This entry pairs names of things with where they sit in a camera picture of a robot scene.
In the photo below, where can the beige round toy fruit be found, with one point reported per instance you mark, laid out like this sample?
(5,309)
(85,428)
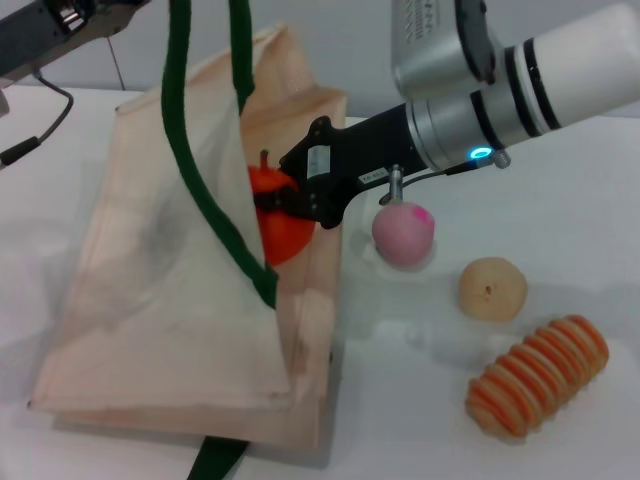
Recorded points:
(492,290)

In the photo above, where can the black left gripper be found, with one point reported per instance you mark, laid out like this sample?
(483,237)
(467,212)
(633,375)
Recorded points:
(45,27)

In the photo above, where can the pink toy peach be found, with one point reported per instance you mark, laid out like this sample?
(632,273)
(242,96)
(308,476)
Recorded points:
(400,235)

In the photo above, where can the orange toy fruit with stem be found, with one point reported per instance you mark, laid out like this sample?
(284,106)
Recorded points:
(287,240)

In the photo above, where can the orange striped toy bread roll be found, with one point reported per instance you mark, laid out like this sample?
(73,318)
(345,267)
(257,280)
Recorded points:
(540,375)

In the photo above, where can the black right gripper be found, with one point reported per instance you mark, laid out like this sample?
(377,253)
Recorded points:
(350,150)

